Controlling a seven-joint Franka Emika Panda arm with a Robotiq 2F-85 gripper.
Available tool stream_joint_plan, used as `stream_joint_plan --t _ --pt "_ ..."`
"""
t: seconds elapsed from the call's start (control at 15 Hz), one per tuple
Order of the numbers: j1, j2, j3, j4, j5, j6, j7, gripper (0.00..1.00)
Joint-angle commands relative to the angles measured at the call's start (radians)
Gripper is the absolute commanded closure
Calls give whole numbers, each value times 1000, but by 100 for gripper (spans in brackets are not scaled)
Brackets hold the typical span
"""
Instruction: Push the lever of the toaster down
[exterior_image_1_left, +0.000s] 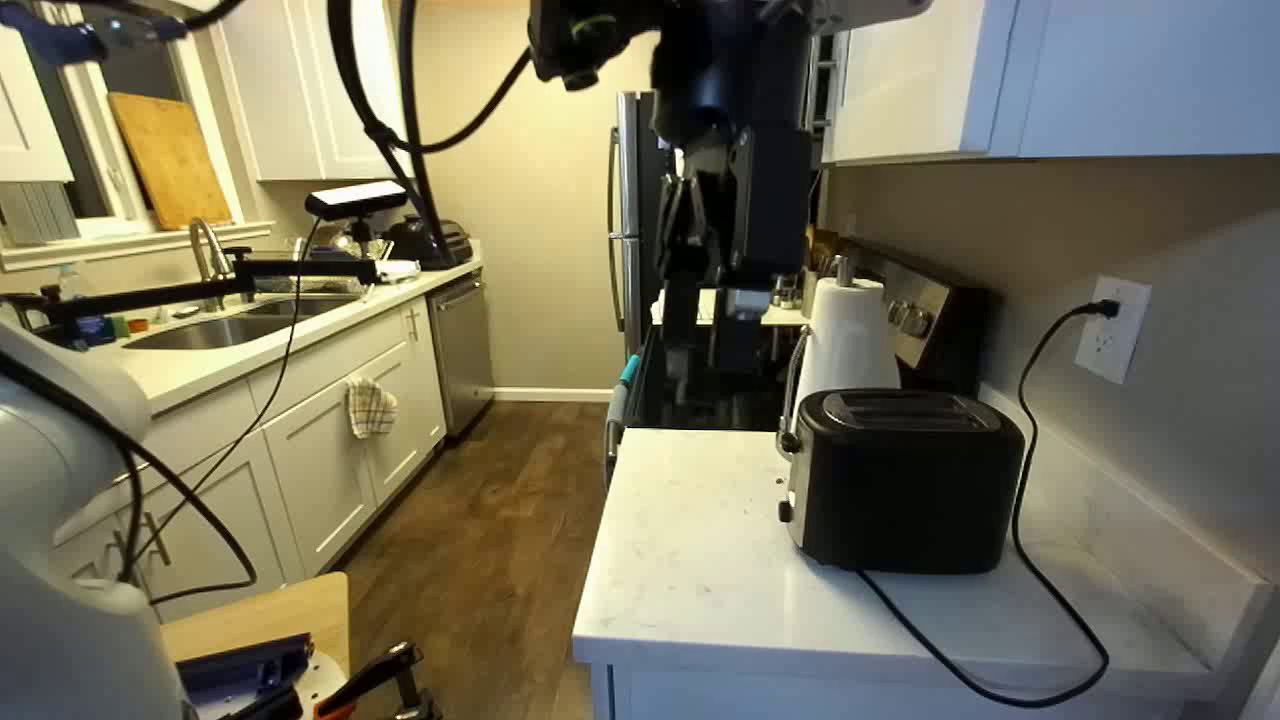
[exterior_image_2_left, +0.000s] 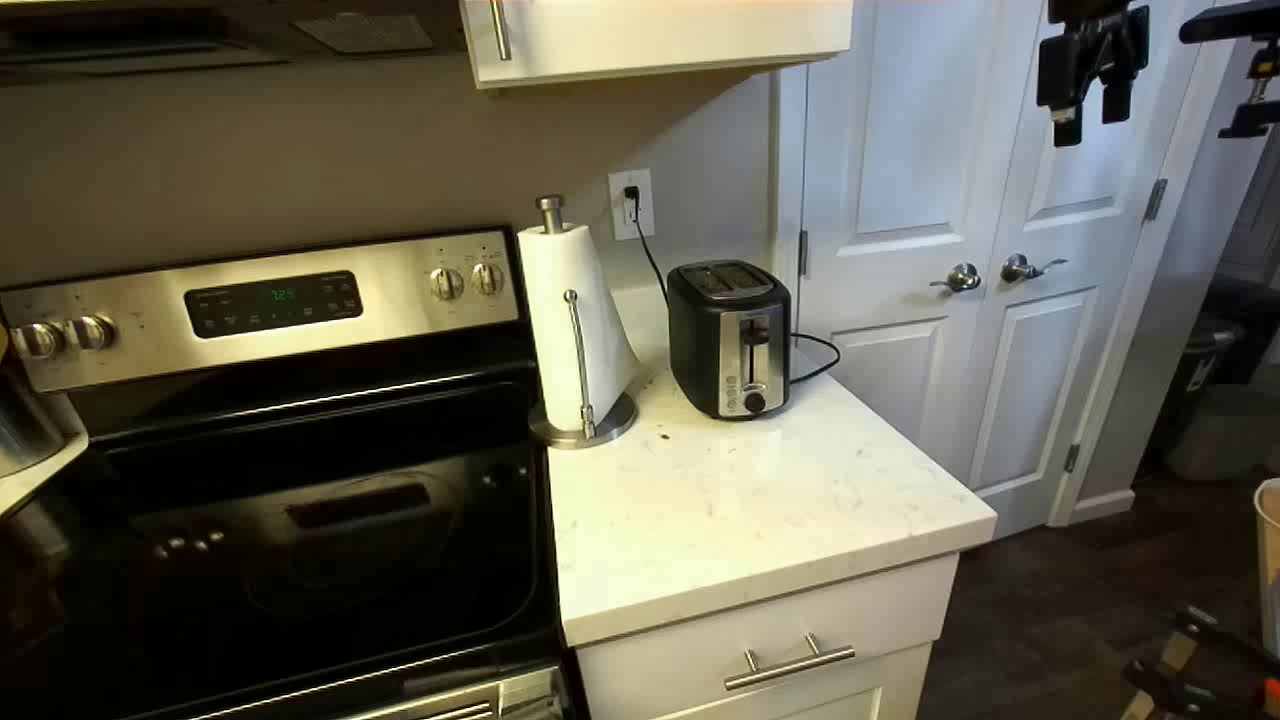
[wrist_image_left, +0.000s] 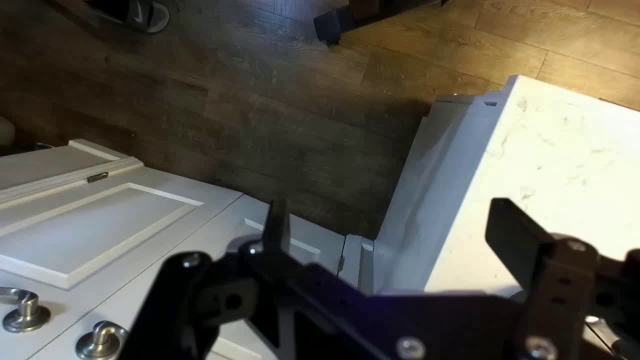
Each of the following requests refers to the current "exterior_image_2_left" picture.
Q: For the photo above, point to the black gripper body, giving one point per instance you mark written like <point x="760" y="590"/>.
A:
<point x="1093" y="52"/>

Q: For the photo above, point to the white counter base cabinet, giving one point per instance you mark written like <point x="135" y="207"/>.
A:
<point x="666" y="663"/>

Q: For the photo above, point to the white paper towel roll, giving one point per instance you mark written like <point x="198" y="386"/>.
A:
<point x="560" y="307"/>
<point x="551" y="214"/>

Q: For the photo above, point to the white panel door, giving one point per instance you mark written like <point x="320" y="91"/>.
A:
<point x="905" y="132"/>
<point x="1064" y="345"/>

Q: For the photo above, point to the grey trash bin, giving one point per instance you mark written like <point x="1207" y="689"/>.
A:
<point x="1222" y="427"/>

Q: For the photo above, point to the white bucket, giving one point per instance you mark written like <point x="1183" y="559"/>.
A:
<point x="1268" y="562"/>

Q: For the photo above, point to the white wall outlet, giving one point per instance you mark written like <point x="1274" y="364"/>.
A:
<point x="622" y="226"/>

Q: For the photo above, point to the black toaster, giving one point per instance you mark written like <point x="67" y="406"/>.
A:
<point x="703" y="333"/>

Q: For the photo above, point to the orange black floor tools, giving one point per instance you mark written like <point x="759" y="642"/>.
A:
<point x="1184" y="666"/>

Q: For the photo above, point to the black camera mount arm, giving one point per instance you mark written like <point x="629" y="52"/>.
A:
<point x="1247" y="23"/>

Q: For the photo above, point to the stainless steel stove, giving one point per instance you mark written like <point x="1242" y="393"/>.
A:
<point x="264" y="534"/>

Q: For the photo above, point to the dark range hood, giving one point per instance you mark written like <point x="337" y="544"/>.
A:
<point x="135" y="43"/>

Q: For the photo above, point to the white upper cabinet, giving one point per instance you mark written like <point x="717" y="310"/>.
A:
<point x="666" y="32"/>

